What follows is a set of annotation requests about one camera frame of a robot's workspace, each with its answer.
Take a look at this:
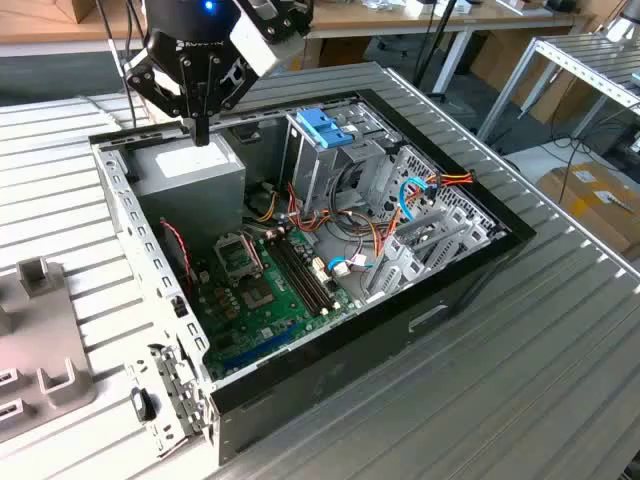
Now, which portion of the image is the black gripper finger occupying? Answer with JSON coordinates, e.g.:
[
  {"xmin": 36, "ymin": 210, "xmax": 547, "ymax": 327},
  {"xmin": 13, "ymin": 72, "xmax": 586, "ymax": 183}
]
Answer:
[
  {"xmin": 124, "ymin": 47, "xmax": 201, "ymax": 146},
  {"xmin": 200, "ymin": 53, "xmax": 257, "ymax": 146}
]

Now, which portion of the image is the blue data wire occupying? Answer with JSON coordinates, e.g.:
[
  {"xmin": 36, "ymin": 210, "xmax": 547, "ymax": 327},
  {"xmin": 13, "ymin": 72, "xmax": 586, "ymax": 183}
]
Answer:
[{"xmin": 327, "ymin": 176, "xmax": 434, "ymax": 275}]

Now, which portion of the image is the red yellow orange power wire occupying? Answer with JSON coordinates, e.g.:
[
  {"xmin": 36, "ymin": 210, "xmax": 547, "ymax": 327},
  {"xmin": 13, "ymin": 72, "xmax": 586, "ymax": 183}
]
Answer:
[{"xmin": 424, "ymin": 169, "xmax": 475, "ymax": 194}]

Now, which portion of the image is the grey metal disk bay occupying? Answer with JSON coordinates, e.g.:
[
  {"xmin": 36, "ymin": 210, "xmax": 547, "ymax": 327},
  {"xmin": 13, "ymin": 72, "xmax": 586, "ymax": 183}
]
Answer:
[{"xmin": 360, "ymin": 197, "xmax": 504, "ymax": 305}]

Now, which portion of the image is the brown cardboard box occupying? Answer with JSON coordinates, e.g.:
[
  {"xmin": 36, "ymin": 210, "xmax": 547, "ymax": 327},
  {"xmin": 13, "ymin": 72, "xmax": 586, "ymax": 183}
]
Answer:
[
  {"xmin": 469, "ymin": 29, "xmax": 539, "ymax": 96},
  {"xmin": 304, "ymin": 37, "xmax": 374, "ymax": 71},
  {"xmin": 52, "ymin": 0, "xmax": 146, "ymax": 25},
  {"xmin": 529, "ymin": 74, "xmax": 599, "ymax": 126}
]

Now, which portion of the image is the grey power supply unit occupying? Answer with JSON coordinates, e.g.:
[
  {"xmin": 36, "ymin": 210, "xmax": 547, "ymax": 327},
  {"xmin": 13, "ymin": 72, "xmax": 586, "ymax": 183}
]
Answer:
[{"xmin": 127, "ymin": 132, "xmax": 247, "ymax": 251}]

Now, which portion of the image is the grey metal drive cage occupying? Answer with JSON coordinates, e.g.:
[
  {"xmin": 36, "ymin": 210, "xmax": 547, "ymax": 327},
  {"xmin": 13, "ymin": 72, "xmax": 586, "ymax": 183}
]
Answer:
[{"xmin": 279, "ymin": 97, "xmax": 404, "ymax": 221}]

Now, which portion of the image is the wooden top desk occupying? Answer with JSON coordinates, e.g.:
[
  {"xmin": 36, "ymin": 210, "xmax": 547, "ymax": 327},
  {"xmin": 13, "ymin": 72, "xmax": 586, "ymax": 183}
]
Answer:
[
  {"xmin": 302, "ymin": 0, "xmax": 596, "ymax": 41},
  {"xmin": 0, "ymin": 0, "xmax": 151, "ymax": 59}
]

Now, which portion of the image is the metal socket cover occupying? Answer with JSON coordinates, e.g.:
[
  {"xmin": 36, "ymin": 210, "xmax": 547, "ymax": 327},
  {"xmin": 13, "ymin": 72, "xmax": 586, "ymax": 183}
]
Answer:
[{"xmin": 213, "ymin": 232, "xmax": 265, "ymax": 281}]

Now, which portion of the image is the black office chair base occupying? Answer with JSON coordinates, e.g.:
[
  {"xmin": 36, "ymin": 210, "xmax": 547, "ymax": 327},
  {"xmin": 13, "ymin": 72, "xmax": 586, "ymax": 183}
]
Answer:
[{"xmin": 377, "ymin": 34, "xmax": 416, "ymax": 57}]

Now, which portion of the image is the black RAM slot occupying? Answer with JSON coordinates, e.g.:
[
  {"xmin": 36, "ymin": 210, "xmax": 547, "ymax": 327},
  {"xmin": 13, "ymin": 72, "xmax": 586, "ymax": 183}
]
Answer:
[
  {"xmin": 263, "ymin": 237, "xmax": 321, "ymax": 318},
  {"xmin": 282, "ymin": 230, "xmax": 338, "ymax": 309},
  {"xmin": 276, "ymin": 233, "xmax": 333, "ymax": 312},
  {"xmin": 270, "ymin": 235, "xmax": 327, "ymax": 315}
]

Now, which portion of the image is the cream board connector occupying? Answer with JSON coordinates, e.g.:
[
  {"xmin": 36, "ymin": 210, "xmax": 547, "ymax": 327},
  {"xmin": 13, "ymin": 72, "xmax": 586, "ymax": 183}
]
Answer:
[{"xmin": 310, "ymin": 255, "xmax": 332, "ymax": 287}]

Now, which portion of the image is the black tripod stand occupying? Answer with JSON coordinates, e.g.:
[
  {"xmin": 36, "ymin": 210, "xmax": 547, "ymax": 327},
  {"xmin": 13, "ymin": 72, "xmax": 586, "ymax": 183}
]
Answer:
[{"xmin": 413, "ymin": 0, "xmax": 459, "ymax": 101}]

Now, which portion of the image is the green motherboard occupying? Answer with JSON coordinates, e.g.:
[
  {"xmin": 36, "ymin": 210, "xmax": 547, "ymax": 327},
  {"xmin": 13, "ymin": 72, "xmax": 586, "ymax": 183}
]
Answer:
[{"xmin": 192, "ymin": 227, "xmax": 359, "ymax": 382}]

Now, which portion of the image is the blue expansion slot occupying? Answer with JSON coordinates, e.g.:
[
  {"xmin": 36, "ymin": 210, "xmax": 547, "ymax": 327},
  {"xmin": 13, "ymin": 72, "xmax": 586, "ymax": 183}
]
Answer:
[{"xmin": 221, "ymin": 322, "xmax": 302, "ymax": 372}]

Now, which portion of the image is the grey parts rack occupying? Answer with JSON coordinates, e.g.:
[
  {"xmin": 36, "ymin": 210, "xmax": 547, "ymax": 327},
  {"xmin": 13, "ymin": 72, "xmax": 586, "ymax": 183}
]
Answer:
[{"xmin": 0, "ymin": 257, "xmax": 97, "ymax": 444}]

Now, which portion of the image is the open black PC case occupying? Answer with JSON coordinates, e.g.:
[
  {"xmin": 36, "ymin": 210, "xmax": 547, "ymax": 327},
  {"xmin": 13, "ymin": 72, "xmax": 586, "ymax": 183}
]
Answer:
[{"xmin": 88, "ymin": 88, "xmax": 537, "ymax": 467}]

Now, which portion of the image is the cardboard box with white label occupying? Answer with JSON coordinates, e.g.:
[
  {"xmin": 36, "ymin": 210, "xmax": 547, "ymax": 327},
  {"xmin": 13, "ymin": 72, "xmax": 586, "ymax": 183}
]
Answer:
[{"xmin": 535, "ymin": 160, "xmax": 640, "ymax": 261}]

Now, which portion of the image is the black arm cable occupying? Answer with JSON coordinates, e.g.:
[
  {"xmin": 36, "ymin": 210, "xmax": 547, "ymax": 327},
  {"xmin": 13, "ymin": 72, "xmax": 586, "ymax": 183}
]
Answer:
[{"xmin": 97, "ymin": 0, "xmax": 151, "ymax": 129}]

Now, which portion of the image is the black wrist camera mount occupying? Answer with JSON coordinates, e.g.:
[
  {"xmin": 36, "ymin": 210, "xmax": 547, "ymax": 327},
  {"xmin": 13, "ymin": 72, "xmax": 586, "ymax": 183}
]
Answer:
[{"xmin": 242, "ymin": 0, "xmax": 315, "ymax": 42}]

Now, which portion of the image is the blue plastic bay bracket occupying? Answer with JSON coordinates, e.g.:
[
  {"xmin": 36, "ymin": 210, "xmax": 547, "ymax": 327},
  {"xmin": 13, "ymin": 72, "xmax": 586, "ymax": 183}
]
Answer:
[{"xmin": 295, "ymin": 108, "xmax": 359, "ymax": 150}]

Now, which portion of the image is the yellow orange wire bundle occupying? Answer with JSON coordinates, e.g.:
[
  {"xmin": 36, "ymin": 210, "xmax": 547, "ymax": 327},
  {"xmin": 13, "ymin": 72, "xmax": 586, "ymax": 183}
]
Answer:
[{"xmin": 247, "ymin": 182, "xmax": 281, "ymax": 225}]

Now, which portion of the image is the red black twisted wire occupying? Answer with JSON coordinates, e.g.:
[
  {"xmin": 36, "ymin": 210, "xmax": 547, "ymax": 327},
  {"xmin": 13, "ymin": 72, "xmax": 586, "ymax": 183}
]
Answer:
[{"xmin": 158, "ymin": 217, "xmax": 195, "ymax": 296}]

